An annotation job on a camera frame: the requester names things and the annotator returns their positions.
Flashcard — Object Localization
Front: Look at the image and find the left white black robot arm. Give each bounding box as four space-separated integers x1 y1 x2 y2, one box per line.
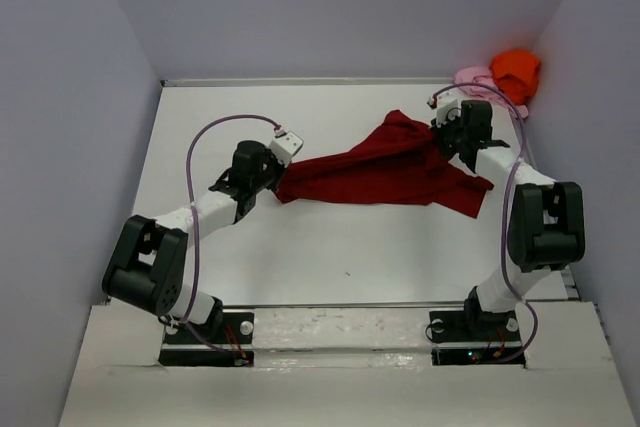
102 132 304 342

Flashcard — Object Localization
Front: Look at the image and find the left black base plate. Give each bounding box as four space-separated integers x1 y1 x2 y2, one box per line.
158 309 255 368

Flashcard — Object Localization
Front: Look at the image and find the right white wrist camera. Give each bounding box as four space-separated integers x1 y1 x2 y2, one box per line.
427 92 460 128

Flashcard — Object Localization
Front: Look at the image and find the orange t shirt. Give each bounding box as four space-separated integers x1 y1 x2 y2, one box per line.
489 49 542 105

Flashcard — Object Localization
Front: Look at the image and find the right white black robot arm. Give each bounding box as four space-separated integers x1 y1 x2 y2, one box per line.
429 98 585 342

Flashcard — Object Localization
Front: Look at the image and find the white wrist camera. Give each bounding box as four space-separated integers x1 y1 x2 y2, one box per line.
268 128 304 167
427 92 460 128

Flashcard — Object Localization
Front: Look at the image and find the dark red t shirt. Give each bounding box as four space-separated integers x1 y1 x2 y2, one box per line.
275 110 493 218

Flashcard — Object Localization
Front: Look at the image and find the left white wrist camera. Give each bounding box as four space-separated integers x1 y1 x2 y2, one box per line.
268 128 304 167

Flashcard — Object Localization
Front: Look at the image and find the pink t shirt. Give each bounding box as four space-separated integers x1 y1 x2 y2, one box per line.
454 66 516 117

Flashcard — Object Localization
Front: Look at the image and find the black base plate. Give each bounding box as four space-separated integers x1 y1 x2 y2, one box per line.
158 309 255 368
425 310 526 366

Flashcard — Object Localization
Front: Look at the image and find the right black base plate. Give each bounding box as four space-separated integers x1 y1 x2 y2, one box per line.
425 310 526 366

